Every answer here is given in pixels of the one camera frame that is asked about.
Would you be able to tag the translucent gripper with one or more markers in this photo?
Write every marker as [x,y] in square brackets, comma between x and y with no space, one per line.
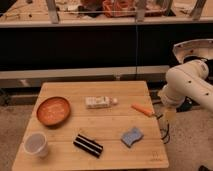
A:
[168,114]

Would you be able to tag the black striped rectangular box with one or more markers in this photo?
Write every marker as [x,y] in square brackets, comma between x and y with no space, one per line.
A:
[88,145]

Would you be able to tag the white tube package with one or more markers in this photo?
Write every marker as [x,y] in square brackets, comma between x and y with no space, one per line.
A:
[100,102]

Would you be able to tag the orange ceramic bowl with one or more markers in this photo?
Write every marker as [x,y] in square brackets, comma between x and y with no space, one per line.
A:
[53,111]

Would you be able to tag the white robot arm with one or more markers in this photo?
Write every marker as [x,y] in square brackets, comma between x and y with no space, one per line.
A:
[186,80]

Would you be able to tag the orange crate on shelf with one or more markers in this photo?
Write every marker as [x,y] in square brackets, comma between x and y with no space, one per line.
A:
[118,8]

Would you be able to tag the wooden table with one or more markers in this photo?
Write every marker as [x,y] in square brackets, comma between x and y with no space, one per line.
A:
[103,125]

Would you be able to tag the blue sponge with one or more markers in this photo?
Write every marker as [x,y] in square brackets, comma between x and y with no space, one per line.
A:
[132,136]

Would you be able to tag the clear plastic cup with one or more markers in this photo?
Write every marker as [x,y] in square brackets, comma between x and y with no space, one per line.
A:
[36,144]

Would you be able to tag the orange marker pen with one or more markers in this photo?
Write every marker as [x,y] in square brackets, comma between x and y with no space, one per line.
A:
[143,110]

